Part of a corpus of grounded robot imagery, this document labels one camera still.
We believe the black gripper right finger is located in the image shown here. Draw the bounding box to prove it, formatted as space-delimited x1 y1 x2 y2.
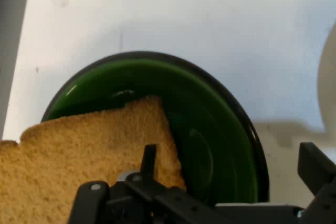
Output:
298 142 336 224

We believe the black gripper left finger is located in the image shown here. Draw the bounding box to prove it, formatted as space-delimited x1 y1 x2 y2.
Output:
68 144 216 224

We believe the brown toast slice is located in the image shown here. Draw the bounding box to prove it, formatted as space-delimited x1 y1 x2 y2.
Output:
0 94 187 224

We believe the green enamel bowl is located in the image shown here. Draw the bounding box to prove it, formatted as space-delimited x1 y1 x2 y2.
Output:
40 50 271 206

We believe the white rounded object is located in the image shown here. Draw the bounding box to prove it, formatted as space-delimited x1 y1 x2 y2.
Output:
317 20 336 133

